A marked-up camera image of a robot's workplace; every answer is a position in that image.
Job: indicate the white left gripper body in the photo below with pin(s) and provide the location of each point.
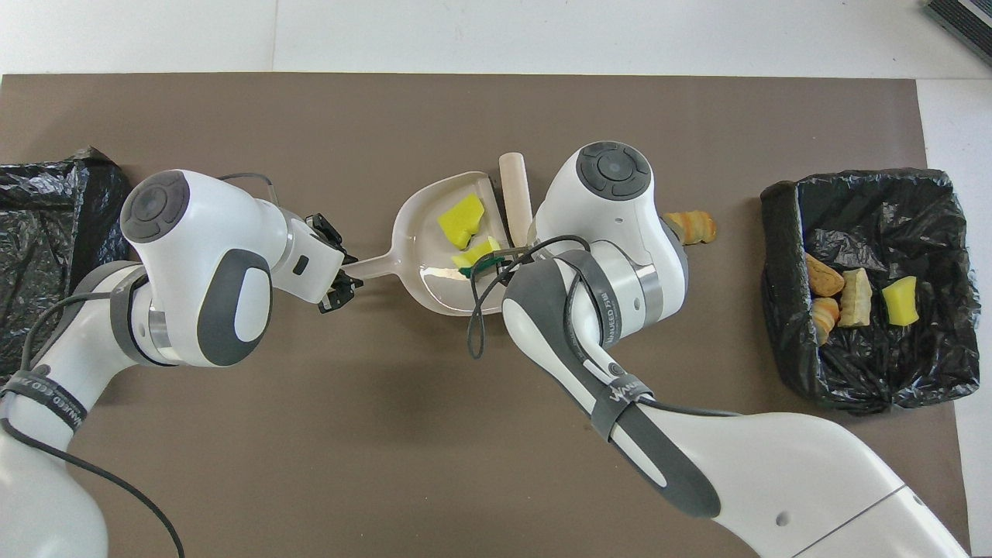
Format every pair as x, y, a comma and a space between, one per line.
310, 271

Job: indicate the notched yellow sponge piece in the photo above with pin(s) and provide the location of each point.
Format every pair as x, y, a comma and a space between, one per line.
479, 253

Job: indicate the yellow sponge wedge piece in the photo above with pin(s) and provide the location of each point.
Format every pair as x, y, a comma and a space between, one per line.
461, 219

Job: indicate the beige hand brush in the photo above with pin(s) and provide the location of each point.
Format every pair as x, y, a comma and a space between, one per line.
513, 186

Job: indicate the beige plastic dustpan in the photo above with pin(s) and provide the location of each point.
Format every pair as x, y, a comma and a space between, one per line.
426, 232

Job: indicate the striped croissant piece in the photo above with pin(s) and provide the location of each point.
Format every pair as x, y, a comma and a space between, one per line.
856, 298
694, 227
824, 318

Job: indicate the brown round bread roll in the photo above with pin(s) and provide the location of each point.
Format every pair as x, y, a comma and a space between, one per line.
823, 277

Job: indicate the small yellow sponge piece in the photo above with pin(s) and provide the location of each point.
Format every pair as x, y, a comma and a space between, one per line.
900, 302

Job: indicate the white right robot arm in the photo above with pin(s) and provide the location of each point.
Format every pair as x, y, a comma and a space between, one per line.
775, 480

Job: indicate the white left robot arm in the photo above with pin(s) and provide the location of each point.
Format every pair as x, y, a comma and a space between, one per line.
194, 232

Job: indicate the black bag lined bin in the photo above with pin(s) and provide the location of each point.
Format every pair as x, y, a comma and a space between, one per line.
46, 201
790, 372

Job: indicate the brown table mat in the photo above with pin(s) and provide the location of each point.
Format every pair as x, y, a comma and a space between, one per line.
496, 116

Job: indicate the dark ribbed device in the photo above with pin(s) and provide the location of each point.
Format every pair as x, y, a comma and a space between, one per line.
965, 19

